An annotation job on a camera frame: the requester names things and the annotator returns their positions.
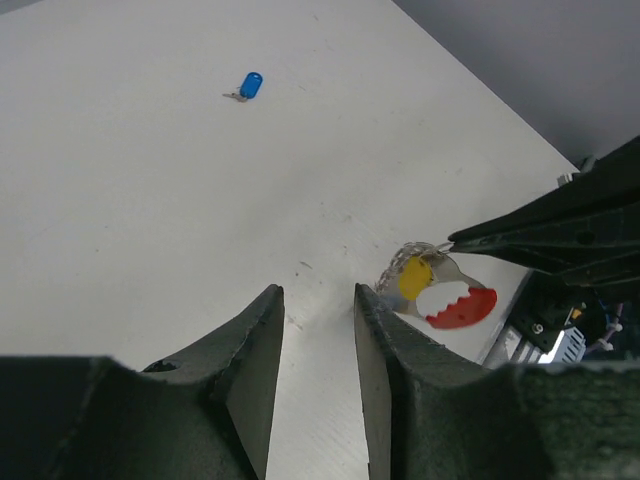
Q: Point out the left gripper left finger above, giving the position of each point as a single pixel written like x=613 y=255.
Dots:
x=204 y=412

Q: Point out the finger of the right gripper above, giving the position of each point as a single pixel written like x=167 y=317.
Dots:
x=613 y=182
x=598 y=250

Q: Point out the white slotted cable duct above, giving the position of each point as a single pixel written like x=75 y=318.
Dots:
x=570 y=347

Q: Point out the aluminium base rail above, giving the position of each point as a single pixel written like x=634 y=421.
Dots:
x=524 y=336

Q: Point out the blue key tag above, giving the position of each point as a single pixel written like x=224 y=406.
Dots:
x=248 y=89

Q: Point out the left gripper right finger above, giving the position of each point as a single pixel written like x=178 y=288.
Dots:
x=432 y=414

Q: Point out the red silver carabiner keyring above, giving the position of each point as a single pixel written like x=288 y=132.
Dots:
x=453 y=301

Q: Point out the yellow key tag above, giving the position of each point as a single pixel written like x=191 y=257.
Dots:
x=416 y=276

